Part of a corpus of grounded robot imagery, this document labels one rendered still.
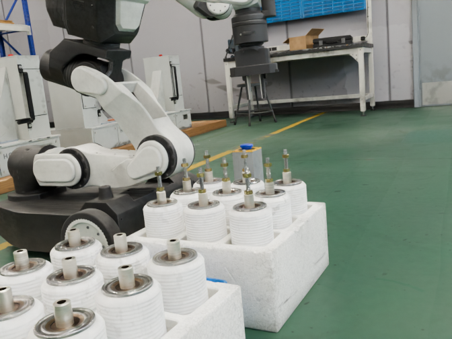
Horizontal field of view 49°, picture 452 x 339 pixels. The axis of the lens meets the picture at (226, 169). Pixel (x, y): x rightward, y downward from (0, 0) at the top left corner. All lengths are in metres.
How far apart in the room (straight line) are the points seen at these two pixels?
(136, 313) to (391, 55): 5.61
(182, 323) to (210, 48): 6.18
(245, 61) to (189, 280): 0.64
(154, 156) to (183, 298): 0.76
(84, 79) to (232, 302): 0.99
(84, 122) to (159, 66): 1.36
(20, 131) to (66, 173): 1.78
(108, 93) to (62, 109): 2.36
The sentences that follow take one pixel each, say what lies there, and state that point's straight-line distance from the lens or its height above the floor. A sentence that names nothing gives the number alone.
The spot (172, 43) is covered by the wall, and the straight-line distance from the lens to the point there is 7.12.
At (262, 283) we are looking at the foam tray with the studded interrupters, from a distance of 1.05.
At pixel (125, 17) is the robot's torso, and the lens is 1.61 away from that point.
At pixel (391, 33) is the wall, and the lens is 6.15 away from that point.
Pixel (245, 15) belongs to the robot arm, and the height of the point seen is 0.68.
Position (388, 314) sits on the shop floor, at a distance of 1.17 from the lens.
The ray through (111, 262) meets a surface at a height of 0.25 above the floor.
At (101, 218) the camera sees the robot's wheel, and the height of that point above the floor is 0.18.
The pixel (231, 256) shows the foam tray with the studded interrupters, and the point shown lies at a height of 0.16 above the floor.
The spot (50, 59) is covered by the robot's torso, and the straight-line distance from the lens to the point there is 1.76.
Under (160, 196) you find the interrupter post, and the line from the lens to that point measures 1.20.
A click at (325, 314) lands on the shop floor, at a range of 1.16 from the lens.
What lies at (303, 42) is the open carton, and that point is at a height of 0.85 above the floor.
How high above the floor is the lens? 0.54
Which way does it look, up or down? 11 degrees down
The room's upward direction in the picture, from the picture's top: 5 degrees counter-clockwise
